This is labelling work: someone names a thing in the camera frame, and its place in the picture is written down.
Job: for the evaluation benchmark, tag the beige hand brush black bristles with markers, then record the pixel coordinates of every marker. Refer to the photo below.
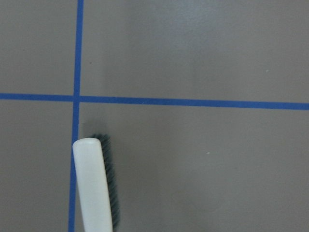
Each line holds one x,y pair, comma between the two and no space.
96,183

